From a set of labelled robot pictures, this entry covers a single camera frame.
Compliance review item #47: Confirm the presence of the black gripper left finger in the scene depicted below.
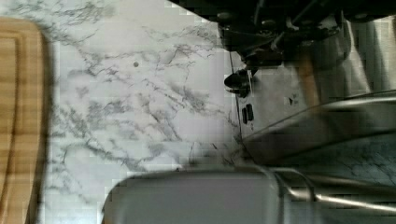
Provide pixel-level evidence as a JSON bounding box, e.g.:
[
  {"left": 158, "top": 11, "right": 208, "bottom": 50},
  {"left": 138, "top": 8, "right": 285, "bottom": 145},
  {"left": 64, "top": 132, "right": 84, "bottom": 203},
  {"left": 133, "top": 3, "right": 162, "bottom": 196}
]
[{"left": 218, "top": 20, "right": 275, "bottom": 63}]

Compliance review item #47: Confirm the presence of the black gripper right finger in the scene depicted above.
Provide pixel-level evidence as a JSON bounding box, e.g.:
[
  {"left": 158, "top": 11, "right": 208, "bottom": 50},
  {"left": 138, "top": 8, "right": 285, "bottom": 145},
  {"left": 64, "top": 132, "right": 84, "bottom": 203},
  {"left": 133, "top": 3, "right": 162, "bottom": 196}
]
[{"left": 244, "top": 18, "right": 342, "bottom": 67}]

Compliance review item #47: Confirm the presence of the black toaster lever knob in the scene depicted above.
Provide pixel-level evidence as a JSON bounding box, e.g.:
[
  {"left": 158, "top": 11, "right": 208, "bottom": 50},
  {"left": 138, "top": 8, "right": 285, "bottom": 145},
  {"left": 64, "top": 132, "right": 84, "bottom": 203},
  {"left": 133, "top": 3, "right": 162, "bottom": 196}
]
[{"left": 224, "top": 69, "right": 257, "bottom": 98}]

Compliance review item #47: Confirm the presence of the stainless steel toaster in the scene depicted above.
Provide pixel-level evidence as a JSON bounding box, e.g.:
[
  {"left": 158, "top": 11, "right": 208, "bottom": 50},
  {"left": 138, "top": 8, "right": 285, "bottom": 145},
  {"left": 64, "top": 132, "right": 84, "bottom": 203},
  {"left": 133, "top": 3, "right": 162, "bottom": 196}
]
[{"left": 228, "top": 15, "right": 396, "bottom": 216}]

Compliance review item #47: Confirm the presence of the grey rounded tray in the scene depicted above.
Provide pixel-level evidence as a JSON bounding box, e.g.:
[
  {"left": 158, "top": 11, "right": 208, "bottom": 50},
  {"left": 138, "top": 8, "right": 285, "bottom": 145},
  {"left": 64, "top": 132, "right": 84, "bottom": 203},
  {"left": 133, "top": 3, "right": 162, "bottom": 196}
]
[{"left": 102, "top": 170, "right": 283, "bottom": 224}]

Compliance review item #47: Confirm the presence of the bamboo cutting board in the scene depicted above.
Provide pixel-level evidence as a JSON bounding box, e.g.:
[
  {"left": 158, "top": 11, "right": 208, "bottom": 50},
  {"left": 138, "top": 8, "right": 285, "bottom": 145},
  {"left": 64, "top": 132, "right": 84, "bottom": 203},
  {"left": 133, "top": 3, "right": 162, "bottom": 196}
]
[{"left": 1, "top": 17, "right": 50, "bottom": 224}]

